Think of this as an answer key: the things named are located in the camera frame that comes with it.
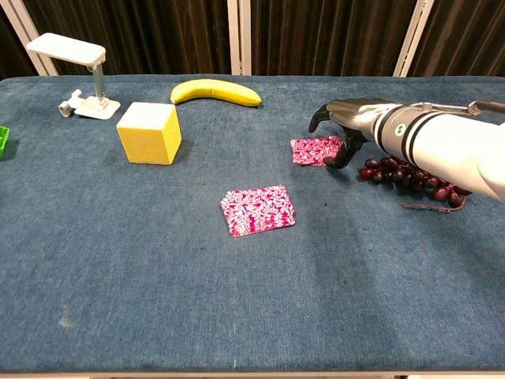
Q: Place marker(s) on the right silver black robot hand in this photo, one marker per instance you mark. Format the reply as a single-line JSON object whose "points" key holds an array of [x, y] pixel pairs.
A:
{"points": [[355, 116]]}

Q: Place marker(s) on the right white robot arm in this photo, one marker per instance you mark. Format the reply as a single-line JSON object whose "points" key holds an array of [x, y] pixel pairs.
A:
{"points": [[446, 142]]}

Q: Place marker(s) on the dark red grape bunch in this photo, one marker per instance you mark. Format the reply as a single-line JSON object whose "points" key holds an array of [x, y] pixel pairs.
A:
{"points": [[390, 173]]}

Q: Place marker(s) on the dark pleated curtain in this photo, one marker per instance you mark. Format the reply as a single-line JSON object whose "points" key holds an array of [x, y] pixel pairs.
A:
{"points": [[158, 35], [12, 51], [327, 35], [465, 35]]}

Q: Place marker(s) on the yellow banana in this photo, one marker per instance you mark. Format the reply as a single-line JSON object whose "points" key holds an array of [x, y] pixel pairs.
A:
{"points": [[215, 91]]}

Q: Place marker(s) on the yellow foam cube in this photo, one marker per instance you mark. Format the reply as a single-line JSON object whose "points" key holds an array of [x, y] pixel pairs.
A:
{"points": [[144, 138]]}

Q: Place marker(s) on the blue felt table cover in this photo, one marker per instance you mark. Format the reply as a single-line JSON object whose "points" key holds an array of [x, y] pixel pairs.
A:
{"points": [[158, 276]]}

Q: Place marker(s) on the white desk stand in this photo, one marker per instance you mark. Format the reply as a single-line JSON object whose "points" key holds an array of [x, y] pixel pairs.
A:
{"points": [[67, 49]]}

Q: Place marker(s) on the green compartment box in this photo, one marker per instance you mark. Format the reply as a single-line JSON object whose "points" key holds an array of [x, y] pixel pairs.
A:
{"points": [[3, 144]]}

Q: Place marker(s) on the white frame post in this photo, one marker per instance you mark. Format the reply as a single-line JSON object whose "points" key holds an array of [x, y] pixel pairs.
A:
{"points": [[240, 39], [410, 39], [31, 43]]}

